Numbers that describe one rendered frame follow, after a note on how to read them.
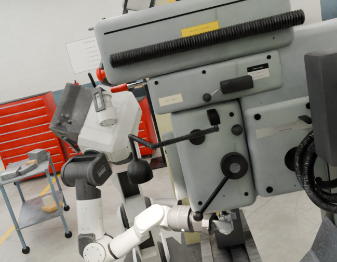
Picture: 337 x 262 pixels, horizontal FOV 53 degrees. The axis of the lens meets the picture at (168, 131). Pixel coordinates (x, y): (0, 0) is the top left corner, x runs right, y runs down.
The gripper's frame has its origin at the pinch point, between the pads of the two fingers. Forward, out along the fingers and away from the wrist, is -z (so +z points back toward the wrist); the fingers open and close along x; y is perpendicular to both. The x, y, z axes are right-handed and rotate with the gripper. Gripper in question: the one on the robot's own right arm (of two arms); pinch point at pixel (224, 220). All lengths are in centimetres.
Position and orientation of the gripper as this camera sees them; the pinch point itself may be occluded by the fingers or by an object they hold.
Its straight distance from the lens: 111.2
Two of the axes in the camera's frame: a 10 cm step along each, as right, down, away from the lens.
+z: -8.7, 0.9, 4.8
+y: 2.3, 9.4, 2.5
